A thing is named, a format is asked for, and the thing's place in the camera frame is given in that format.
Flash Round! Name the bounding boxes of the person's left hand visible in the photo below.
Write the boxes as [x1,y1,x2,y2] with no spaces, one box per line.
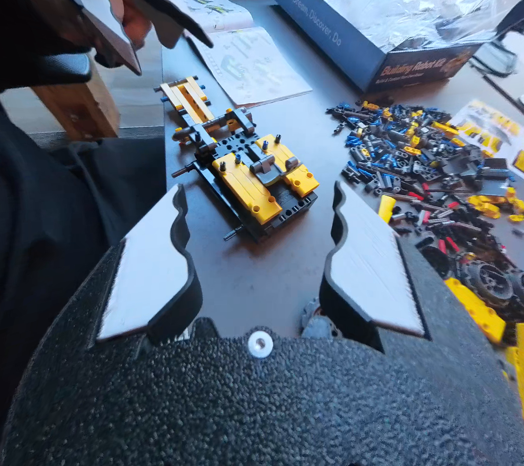
[25,0,153,55]

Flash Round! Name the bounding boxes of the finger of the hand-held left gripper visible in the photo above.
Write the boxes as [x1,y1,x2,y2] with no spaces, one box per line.
[61,0,143,76]
[129,0,214,49]

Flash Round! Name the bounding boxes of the yellow black brick model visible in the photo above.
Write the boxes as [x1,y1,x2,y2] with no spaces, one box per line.
[155,75,320,243]

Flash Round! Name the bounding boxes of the grey sprocket wheel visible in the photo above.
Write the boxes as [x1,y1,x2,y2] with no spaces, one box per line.
[301,297,341,339]

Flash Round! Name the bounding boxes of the pile of yellow brick beams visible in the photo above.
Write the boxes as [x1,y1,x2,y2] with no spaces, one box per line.
[444,278,524,385]

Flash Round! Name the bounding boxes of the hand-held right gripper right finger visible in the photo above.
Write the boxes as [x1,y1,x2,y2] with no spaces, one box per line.
[318,180,426,352]

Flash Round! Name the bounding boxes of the pile of small brick parts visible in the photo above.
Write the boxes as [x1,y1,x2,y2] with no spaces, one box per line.
[325,99,524,270]

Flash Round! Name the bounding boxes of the yellow curved panel piece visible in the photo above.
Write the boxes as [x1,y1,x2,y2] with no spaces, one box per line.
[377,195,397,224]

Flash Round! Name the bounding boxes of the black chair armrest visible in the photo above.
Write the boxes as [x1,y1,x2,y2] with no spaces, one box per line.
[25,52,93,85]

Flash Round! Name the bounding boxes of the yellow black sticker sheet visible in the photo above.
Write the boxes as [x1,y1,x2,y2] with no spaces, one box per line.
[448,99,524,173]

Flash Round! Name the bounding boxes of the grey desk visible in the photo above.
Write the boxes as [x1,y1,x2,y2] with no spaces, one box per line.
[162,0,524,352]

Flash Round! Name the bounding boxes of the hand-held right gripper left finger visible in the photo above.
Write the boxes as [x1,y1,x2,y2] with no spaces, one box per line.
[97,183,204,347]

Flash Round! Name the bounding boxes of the white instruction booklet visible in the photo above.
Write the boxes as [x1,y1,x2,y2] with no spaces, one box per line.
[170,0,312,108]

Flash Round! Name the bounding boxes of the person's black trousers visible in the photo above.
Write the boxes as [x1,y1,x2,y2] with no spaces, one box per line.
[0,105,168,434]

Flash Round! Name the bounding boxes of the black tablet stand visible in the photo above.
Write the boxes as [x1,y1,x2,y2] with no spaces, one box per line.
[467,0,524,114]

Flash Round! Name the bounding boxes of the blue cardboard kit box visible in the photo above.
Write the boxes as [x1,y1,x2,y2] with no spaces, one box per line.
[270,0,504,94]

